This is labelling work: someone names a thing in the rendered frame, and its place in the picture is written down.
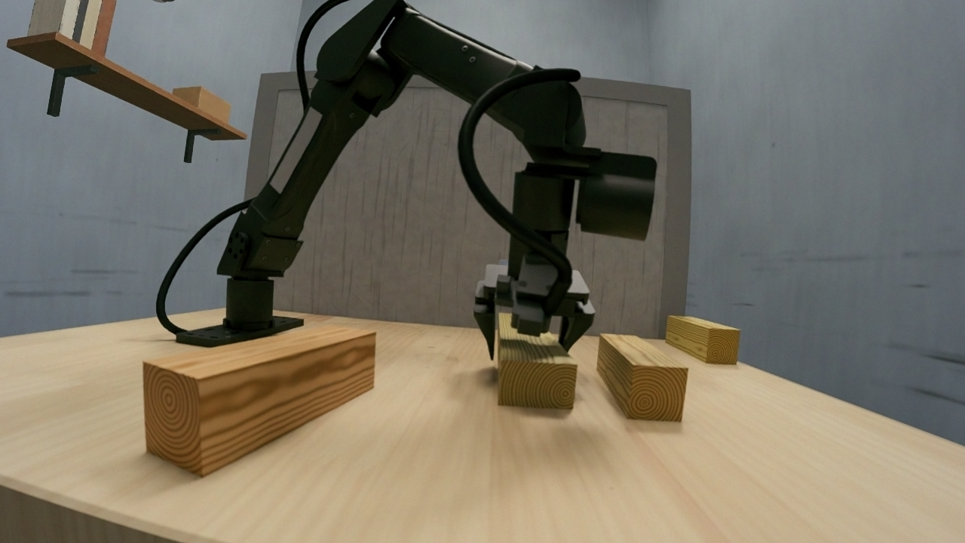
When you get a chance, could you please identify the grey panel wall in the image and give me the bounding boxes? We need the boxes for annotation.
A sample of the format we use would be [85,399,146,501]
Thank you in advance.
[244,72,691,339]

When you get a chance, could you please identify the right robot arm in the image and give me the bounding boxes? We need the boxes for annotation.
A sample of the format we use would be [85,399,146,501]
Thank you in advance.
[176,0,657,348]

